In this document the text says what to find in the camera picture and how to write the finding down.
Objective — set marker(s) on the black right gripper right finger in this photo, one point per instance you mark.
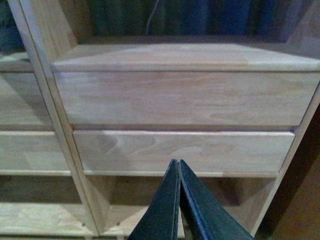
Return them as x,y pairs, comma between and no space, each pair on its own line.
205,216

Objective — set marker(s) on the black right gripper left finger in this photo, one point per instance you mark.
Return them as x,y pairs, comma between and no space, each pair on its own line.
160,221

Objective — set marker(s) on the left neighbouring wooden shelf unit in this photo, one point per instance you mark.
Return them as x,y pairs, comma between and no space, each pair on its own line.
41,192

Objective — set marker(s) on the lower wooden drawer front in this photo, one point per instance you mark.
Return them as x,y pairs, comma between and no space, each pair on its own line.
137,152

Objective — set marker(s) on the wooden drawer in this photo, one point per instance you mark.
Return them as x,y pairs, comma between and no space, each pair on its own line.
186,98
137,152

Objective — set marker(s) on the light wooden bookshelf unit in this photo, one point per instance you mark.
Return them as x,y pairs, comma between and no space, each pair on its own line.
117,202

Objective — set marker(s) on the upper wooden drawer front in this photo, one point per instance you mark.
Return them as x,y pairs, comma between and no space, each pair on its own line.
186,98

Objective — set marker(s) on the dark hanging curtain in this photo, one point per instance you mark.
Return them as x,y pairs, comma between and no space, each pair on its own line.
276,18

